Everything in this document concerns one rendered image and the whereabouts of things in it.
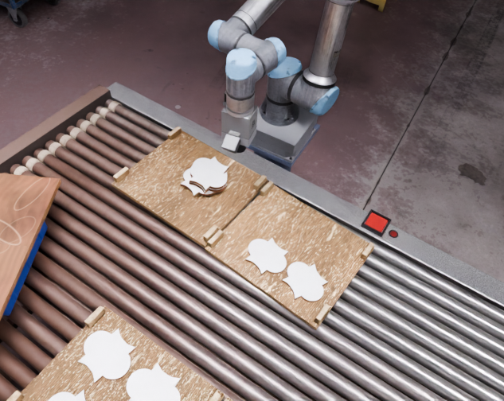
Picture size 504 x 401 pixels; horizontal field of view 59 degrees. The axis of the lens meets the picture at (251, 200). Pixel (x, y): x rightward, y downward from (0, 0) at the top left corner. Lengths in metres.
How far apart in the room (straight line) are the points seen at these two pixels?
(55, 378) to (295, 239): 0.77
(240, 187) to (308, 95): 0.39
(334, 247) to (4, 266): 0.94
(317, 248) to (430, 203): 1.66
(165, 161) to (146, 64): 2.17
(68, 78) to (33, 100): 0.32
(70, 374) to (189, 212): 0.58
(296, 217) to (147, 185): 0.51
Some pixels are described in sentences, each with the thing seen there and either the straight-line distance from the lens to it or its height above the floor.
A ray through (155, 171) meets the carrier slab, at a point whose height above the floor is 0.94.
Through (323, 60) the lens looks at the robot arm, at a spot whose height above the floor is 1.28.
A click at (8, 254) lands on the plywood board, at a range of 1.38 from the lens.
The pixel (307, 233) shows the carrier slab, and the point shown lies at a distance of 1.45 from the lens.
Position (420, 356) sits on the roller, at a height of 0.92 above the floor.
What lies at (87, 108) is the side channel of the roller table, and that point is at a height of 0.93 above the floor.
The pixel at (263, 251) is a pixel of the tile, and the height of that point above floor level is 0.95.
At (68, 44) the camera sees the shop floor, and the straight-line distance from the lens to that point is 4.09.
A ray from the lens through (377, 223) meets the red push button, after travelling 1.54.
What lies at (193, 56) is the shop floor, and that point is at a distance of 3.81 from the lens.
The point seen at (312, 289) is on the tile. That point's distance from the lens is 1.33.
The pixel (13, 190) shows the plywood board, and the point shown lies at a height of 1.04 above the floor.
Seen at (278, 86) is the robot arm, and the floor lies 1.13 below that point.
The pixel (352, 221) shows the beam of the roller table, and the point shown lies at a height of 0.91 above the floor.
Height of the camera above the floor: 2.11
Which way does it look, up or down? 51 degrees down
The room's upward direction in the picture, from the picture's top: 6 degrees clockwise
